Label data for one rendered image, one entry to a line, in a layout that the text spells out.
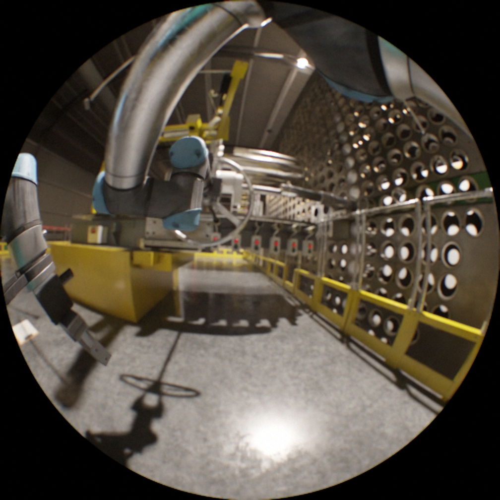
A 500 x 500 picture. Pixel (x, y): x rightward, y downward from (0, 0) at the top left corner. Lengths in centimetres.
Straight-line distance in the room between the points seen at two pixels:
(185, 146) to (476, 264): 196
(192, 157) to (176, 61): 19
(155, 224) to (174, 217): 126
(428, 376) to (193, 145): 135
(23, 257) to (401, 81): 45
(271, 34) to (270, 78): 284
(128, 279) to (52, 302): 106
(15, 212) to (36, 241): 6
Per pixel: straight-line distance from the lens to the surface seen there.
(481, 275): 182
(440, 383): 116
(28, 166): 30
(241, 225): 57
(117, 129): 20
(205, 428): 72
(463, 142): 212
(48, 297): 25
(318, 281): 167
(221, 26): 18
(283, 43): 897
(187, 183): 29
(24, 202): 28
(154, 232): 154
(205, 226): 137
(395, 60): 20
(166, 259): 120
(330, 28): 21
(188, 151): 30
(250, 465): 69
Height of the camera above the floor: 68
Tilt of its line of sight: 2 degrees down
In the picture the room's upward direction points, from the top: 4 degrees clockwise
